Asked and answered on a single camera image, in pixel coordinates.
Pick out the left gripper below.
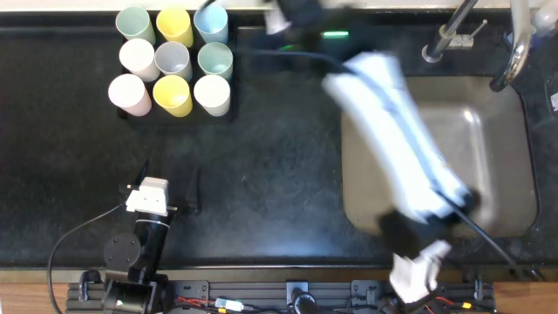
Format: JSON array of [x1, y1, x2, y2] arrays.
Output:
[[133, 159, 202, 216]]

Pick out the yellow cup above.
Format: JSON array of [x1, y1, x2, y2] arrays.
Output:
[[152, 74, 194, 118], [155, 6, 194, 48]]

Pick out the pink cup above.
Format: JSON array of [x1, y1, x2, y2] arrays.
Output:
[[107, 72, 153, 118]]

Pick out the white cup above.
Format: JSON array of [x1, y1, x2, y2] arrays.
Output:
[[118, 38, 161, 83], [193, 74, 232, 118]]

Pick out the black tray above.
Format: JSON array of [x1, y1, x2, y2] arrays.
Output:
[[116, 8, 239, 126]]

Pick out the grey cup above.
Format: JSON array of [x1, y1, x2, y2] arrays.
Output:
[[153, 41, 194, 84]]

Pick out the green cup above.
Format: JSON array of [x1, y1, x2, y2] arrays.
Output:
[[197, 42, 235, 85], [115, 5, 157, 46]]

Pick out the blue cup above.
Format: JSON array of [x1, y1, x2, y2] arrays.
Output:
[[193, 4, 229, 45]]

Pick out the steel sink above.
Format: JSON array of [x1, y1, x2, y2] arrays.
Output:
[[339, 76, 540, 239]]

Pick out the steel tap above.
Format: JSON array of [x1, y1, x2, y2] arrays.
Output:
[[420, 0, 534, 93]]

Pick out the blue soap bottle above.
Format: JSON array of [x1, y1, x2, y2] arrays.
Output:
[[505, 0, 558, 49]]

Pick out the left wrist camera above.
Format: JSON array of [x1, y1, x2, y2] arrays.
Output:
[[125, 176, 170, 218]]

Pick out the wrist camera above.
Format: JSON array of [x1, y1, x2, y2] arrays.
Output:
[[125, 176, 170, 218], [264, 7, 292, 36]]

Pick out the mounting rail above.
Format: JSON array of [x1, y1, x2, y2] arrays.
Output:
[[65, 278, 496, 314]]

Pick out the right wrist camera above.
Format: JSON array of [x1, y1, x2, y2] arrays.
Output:
[[264, 7, 292, 36]]

